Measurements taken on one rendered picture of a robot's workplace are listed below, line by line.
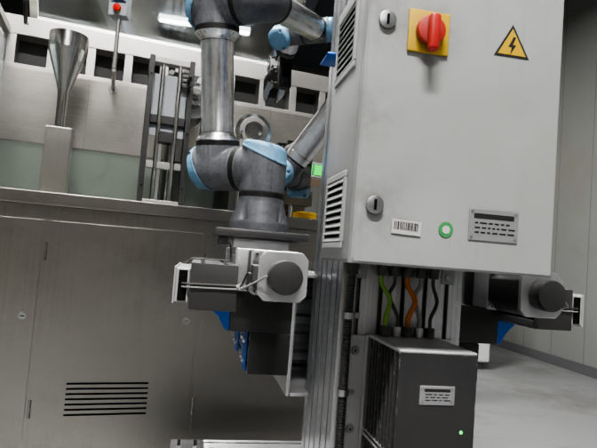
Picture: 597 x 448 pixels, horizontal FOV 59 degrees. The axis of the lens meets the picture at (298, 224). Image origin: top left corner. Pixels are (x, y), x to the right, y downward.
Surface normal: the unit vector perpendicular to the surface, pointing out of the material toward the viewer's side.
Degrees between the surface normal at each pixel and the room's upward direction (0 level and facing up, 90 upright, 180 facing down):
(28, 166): 90
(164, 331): 90
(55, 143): 90
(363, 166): 90
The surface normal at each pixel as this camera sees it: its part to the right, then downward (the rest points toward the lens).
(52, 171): 0.34, -0.03
